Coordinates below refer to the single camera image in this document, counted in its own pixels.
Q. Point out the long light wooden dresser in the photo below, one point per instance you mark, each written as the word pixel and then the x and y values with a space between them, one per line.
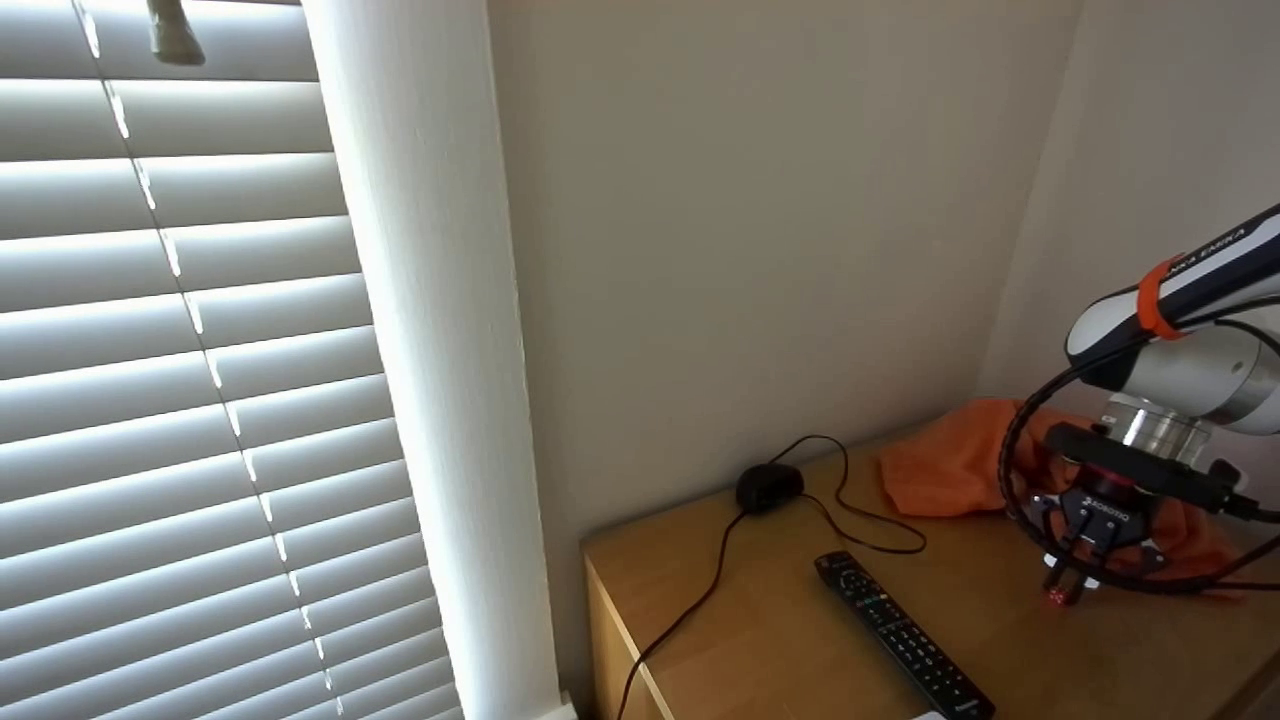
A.
pixel 803 640

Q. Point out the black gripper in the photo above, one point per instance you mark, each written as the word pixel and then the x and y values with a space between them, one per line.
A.
pixel 1099 522

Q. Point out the orange towel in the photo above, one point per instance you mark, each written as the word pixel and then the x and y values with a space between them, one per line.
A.
pixel 944 464

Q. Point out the black remote control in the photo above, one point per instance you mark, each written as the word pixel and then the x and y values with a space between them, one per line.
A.
pixel 905 640

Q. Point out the white window blinds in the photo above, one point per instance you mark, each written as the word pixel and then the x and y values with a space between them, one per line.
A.
pixel 187 403

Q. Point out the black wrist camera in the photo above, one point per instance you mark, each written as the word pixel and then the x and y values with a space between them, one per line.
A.
pixel 1152 469

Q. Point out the black round puck device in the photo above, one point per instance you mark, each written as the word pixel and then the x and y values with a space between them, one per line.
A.
pixel 770 489

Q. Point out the small orange dice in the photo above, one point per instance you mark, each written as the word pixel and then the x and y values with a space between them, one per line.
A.
pixel 1057 602

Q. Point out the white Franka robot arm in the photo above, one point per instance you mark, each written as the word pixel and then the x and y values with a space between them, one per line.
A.
pixel 1202 375

